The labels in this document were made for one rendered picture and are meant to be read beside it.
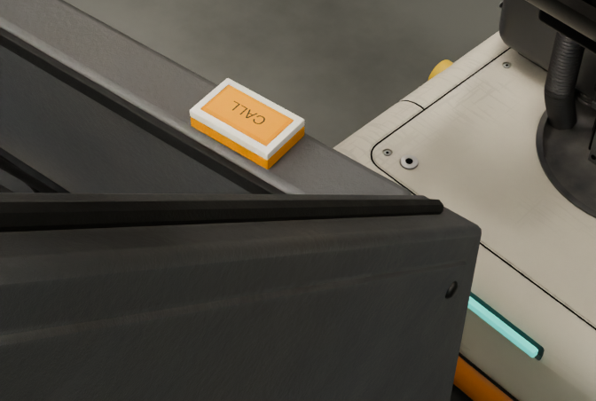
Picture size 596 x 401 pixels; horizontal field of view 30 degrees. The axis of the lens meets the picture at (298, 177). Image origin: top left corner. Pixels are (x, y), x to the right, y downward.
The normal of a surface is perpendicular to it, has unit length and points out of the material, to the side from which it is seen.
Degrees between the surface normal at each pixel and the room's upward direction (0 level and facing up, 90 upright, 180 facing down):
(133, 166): 90
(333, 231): 43
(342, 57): 0
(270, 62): 0
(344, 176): 0
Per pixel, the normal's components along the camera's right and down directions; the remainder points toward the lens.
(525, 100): 0.00, -0.66
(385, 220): 0.41, -0.89
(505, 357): -0.73, 0.52
